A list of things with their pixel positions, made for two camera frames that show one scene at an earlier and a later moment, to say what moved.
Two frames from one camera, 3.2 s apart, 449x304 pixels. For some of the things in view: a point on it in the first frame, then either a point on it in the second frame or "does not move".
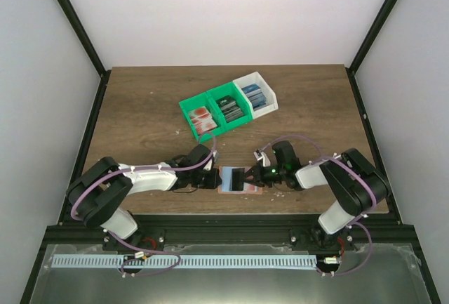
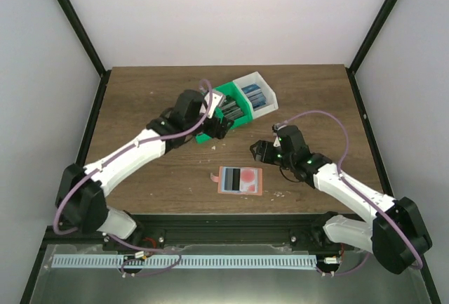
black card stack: (229, 108) does not move
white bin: (262, 98) does not move
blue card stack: (255, 95) does not move
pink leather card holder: (233, 181) does not move
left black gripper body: (201, 181) → (216, 122)
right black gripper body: (273, 177) → (286, 160)
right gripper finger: (252, 171) → (259, 148)
